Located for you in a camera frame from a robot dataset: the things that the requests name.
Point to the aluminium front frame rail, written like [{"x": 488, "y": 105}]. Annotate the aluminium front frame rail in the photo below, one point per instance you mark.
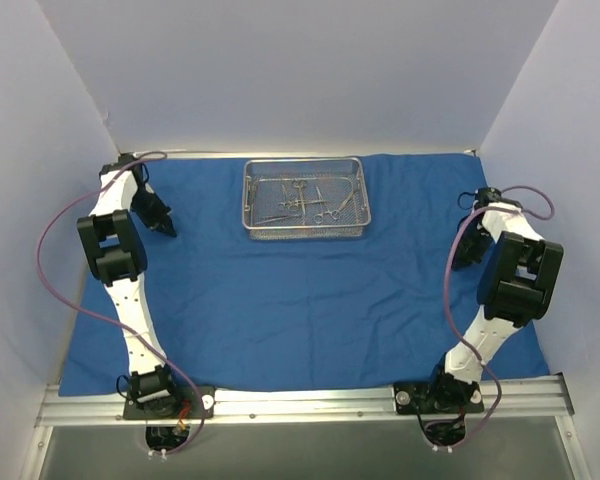
[{"x": 536, "y": 397}]

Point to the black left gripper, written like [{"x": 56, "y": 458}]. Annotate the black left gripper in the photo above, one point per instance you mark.
[{"x": 155, "y": 216}]

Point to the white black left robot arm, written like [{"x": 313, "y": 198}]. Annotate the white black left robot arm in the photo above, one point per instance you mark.
[{"x": 117, "y": 258}]

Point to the steel hemostat clamp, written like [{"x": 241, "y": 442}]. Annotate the steel hemostat clamp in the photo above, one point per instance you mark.
[{"x": 324, "y": 213}]

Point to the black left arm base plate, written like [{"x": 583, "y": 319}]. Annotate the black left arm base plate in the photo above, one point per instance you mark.
[{"x": 184, "y": 405}]

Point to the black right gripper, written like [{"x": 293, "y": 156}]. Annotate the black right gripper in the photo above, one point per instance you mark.
[{"x": 466, "y": 248}]

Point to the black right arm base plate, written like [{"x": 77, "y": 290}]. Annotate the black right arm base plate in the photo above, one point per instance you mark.
[{"x": 429, "y": 399}]

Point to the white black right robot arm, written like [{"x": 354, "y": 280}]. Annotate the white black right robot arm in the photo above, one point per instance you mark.
[{"x": 515, "y": 289}]

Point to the steel curved retractor instrument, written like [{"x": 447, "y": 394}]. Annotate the steel curved retractor instrument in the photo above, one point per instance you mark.
[{"x": 348, "y": 197}]

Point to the steel thin tweezers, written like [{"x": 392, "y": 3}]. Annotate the steel thin tweezers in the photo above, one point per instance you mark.
[{"x": 272, "y": 219}]

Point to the steel surgical scissors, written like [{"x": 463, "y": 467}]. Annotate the steel surgical scissors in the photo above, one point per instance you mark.
[{"x": 288, "y": 203}]

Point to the steel mesh instrument tray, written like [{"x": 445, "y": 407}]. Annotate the steel mesh instrument tray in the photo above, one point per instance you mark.
[{"x": 262, "y": 180}]

